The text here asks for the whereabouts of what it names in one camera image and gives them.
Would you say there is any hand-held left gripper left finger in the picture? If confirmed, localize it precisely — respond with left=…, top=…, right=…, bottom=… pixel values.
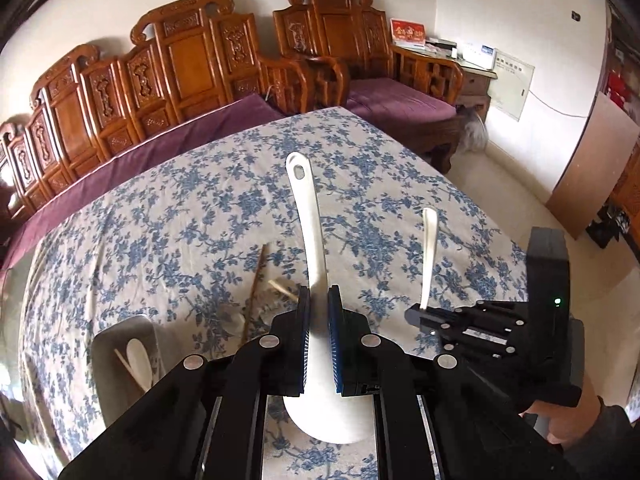
left=57, top=285, right=313, bottom=480

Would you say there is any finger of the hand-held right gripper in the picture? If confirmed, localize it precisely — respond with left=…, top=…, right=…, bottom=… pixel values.
left=404, top=300, right=529, bottom=332
left=430, top=327, right=526, bottom=361

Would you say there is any person's right forearm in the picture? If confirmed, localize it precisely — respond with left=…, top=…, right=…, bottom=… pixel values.
left=570, top=400, right=640, bottom=480

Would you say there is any long carved wooden sofa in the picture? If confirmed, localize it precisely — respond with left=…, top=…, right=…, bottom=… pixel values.
left=0, top=0, right=312, bottom=233

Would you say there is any long purple seat cushion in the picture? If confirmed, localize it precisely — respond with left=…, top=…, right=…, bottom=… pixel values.
left=0, top=94, right=286, bottom=271

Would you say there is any brown chopstick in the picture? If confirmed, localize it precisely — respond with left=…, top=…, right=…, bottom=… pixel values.
left=240, top=244, right=267, bottom=346

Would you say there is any square purple seat cushion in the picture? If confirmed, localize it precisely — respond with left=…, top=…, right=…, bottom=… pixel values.
left=345, top=77, right=458, bottom=123

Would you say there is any white spoon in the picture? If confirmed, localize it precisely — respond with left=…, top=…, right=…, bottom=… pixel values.
left=125, top=338, right=153, bottom=391
left=419, top=207, right=440, bottom=311

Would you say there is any flat tissue box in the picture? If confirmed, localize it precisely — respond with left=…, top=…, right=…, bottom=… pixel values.
left=425, top=37, right=458, bottom=58

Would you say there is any white wall cable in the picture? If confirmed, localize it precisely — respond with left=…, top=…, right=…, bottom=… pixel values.
left=527, top=87, right=588, bottom=118

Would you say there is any white rice paddle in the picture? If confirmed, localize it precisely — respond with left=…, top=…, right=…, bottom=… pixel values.
left=282, top=151, right=373, bottom=445

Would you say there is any fluffy grey duster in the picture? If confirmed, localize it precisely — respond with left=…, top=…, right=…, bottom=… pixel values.
left=455, top=105, right=488, bottom=153

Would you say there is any rectangular metal tin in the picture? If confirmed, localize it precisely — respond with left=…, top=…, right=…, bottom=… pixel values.
left=91, top=316, right=168, bottom=428

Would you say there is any blue floral tablecloth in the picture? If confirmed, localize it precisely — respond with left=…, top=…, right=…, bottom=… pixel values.
left=17, top=107, right=531, bottom=480

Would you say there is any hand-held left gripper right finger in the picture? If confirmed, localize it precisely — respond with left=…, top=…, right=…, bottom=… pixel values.
left=327, top=284, right=581, bottom=480

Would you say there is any white wall panel door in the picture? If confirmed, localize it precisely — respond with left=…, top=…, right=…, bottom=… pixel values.
left=487, top=50, right=536, bottom=122

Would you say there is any person's right hand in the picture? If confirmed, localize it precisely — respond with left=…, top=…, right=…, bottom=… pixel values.
left=520, top=395, right=606, bottom=447

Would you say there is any red hanging decoration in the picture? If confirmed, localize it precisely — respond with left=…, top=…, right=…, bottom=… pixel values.
left=606, top=60, right=632, bottom=107

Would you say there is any carved wooden armchair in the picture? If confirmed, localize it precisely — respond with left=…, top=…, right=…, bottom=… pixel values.
left=272, top=0, right=466, bottom=173

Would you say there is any brown wooden board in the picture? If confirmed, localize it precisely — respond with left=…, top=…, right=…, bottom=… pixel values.
left=545, top=95, right=640, bottom=241

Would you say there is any white box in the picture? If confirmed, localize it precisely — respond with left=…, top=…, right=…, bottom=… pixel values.
left=460, top=42, right=497, bottom=68

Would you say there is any red gift box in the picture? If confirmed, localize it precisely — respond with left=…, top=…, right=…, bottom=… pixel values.
left=390, top=17, right=427, bottom=50

